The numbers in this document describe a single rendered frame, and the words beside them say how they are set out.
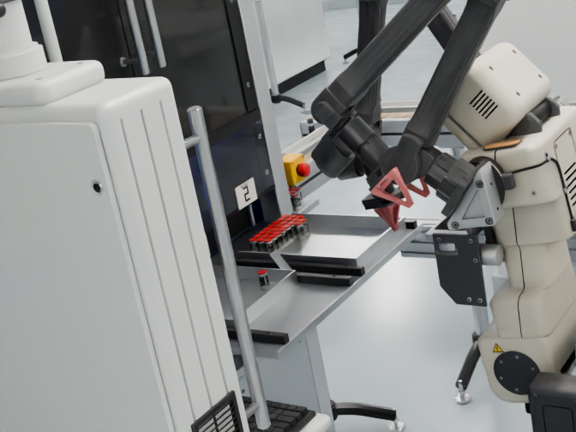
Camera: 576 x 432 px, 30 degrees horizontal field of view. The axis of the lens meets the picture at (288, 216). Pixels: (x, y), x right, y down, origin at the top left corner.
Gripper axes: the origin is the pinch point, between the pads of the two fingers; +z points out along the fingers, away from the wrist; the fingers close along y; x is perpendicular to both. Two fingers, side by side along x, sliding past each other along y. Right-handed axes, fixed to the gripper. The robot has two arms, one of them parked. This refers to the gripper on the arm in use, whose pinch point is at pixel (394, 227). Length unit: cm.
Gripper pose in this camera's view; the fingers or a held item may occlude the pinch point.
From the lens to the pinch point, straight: 267.1
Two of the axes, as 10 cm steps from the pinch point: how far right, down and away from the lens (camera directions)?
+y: -7.9, 1.3, 5.9
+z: 3.2, 9.2, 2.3
